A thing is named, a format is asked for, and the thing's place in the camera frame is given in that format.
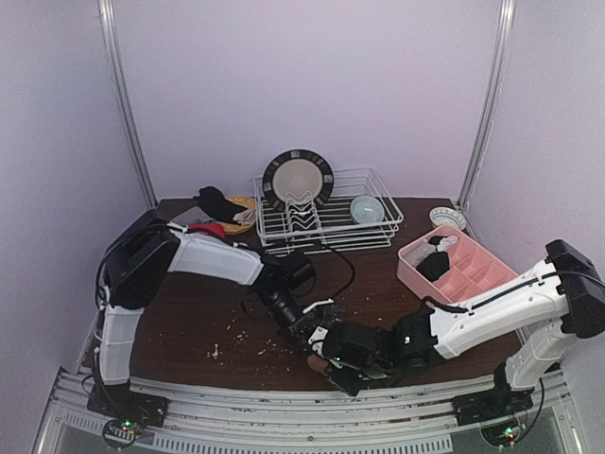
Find brown underwear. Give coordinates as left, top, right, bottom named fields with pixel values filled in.
left=306, top=355, right=330, bottom=375

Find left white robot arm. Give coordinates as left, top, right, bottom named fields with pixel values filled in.
left=96, top=210, right=328, bottom=387

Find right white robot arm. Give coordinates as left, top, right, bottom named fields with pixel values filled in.
left=306, top=239, right=604, bottom=396

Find red underwear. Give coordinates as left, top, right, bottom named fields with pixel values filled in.
left=188, top=223, right=226, bottom=238

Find grey striped underwear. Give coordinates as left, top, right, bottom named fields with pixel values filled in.
left=170, top=206, right=216, bottom=227

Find grey rolled underwear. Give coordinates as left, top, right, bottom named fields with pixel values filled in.
left=404, top=243, right=436, bottom=268

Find black and white rolled underwear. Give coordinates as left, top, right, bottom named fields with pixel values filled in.
left=428, top=236, right=458, bottom=252

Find beige white socks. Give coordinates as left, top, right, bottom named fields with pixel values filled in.
left=233, top=209, right=257, bottom=226

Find dark rimmed beige plate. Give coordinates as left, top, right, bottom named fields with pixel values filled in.
left=261, top=149, right=335, bottom=211

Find black cloth on plate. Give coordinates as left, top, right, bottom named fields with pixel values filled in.
left=193, top=186, right=247, bottom=224

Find light blue ceramic bowl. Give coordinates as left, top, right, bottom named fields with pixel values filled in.
left=350, top=195, right=385, bottom=224

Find pink divided organizer box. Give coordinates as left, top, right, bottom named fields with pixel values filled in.
left=396, top=226, right=518, bottom=304

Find blue patterned yellow bowl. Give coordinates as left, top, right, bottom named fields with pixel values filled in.
left=429, top=206, right=467, bottom=231

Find white wire dish rack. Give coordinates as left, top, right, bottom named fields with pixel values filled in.
left=254, top=168, right=405, bottom=256

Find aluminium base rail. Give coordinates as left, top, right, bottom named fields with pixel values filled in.
left=32, top=368, right=588, bottom=453

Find right aluminium frame post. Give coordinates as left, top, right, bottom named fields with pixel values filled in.
left=457, top=0, right=516, bottom=212

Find aluminium frame post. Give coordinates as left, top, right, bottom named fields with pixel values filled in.
left=457, top=0, right=516, bottom=212
left=97, top=0, right=158, bottom=208

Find left aluminium frame post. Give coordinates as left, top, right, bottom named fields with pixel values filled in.
left=97, top=0, right=158, bottom=208

